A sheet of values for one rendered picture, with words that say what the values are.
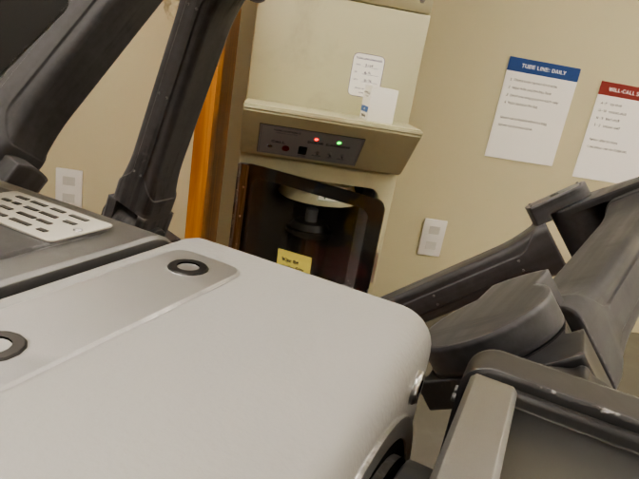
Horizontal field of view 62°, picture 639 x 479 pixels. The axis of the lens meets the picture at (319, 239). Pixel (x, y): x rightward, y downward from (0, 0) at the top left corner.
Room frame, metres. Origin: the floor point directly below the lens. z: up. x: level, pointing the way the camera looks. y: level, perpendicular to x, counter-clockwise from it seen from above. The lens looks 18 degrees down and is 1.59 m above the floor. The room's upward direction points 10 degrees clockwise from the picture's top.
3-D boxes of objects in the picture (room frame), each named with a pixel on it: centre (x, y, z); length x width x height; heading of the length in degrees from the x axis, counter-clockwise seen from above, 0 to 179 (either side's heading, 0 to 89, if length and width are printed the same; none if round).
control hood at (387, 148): (1.01, 0.02, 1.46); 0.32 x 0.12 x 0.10; 98
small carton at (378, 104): (1.02, -0.06, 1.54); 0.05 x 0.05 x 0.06; 13
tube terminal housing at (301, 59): (1.19, 0.04, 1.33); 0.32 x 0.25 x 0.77; 98
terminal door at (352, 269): (0.97, 0.04, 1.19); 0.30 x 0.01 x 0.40; 64
